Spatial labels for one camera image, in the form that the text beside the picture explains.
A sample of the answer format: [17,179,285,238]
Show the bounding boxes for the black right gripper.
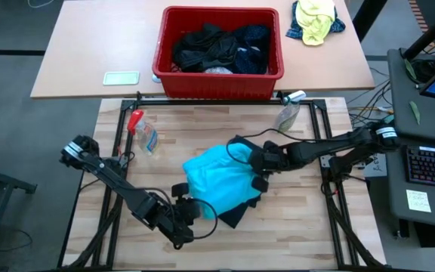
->
[249,141,291,193]

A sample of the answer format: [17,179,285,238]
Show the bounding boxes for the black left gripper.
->
[156,198,204,250]

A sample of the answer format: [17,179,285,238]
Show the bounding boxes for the turquoise shorts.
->
[182,143,264,221]

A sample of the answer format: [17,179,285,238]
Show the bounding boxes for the red plastic laundry bin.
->
[151,5,285,100]

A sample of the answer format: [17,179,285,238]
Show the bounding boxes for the slim clear spray bottle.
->
[273,89,307,133]

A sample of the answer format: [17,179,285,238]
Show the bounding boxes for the grey labelled plate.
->
[363,153,388,178]

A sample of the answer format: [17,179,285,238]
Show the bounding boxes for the dark blue patterned garment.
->
[234,24,272,75]

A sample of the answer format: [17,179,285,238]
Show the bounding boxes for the pale green phone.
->
[103,70,140,86]

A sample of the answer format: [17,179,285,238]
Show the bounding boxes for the grey computer desk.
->
[385,48,435,231]

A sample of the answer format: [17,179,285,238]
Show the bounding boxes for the pale yellow paper note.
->
[405,188,433,213]

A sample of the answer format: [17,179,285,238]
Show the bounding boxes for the yellow garment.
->
[295,0,336,47]

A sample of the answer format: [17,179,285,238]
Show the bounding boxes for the black backlit keyboard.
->
[406,146,435,190]

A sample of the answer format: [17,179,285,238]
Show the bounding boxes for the yellow and blue cloth pile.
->
[285,0,347,41]

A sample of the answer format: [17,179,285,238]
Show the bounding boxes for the beige side table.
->
[29,0,376,100]

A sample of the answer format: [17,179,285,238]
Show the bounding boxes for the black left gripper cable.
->
[141,187,219,241]

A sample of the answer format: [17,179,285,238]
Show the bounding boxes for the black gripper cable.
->
[226,128,356,165]
[141,187,219,241]

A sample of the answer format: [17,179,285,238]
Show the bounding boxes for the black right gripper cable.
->
[226,128,356,165]

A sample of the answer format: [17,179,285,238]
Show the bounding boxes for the black aluminium table frame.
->
[57,90,389,272]

